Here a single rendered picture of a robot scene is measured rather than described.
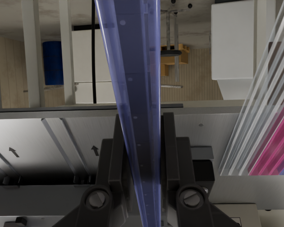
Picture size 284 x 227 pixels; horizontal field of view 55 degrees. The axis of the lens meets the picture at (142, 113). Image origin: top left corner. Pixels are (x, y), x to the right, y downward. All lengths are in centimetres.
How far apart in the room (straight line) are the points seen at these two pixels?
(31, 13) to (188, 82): 727
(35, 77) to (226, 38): 277
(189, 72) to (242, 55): 470
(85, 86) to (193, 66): 413
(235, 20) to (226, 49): 32
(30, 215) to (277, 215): 57
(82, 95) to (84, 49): 73
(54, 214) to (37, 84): 38
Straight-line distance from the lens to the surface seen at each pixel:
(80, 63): 439
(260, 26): 101
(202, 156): 35
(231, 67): 327
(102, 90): 437
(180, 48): 676
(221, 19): 334
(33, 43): 73
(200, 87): 788
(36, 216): 45
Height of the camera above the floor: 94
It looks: 6 degrees up
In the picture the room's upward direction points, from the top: 178 degrees clockwise
